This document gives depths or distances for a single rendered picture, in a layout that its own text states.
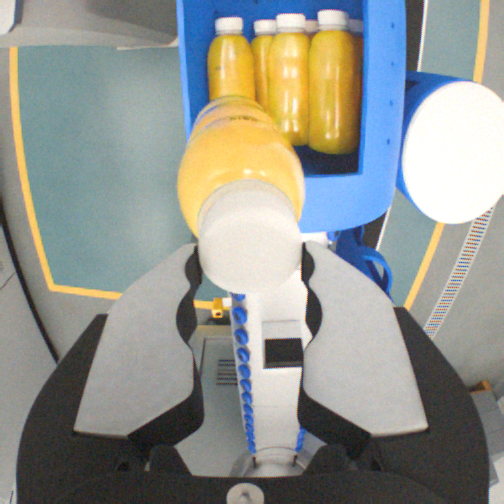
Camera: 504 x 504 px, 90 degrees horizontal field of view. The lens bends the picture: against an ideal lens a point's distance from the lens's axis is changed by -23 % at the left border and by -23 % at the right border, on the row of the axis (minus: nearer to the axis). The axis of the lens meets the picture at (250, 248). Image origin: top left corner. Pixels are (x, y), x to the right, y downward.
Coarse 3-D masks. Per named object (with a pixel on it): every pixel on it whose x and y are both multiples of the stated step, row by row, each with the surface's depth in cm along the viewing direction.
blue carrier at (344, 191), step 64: (192, 0) 34; (256, 0) 41; (320, 0) 40; (384, 0) 22; (192, 64) 38; (384, 64) 26; (192, 128) 41; (384, 128) 30; (320, 192) 31; (384, 192) 35
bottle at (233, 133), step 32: (224, 96) 24; (224, 128) 15; (256, 128) 15; (192, 160) 14; (224, 160) 13; (256, 160) 13; (288, 160) 14; (192, 192) 14; (224, 192) 13; (288, 192) 14; (192, 224) 14
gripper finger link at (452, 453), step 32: (416, 352) 7; (448, 384) 6; (448, 416) 5; (384, 448) 5; (416, 448) 5; (448, 448) 5; (480, 448) 4; (416, 480) 4; (448, 480) 4; (480, 480) 4
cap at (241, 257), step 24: (240, 192) 12; (264, 192) 12; (216, 216) 11; (240, 216) 11; (264, 216) 11; (288, 216) 11; (216, 240) 11; (240, 240) 11; (264, 240) 12; (288, 240) 12; (216, 264) 12; (240, 264) 12; (264, 264) 12; (288, 264) 12; (240, 288) 13; (264, 288) 13
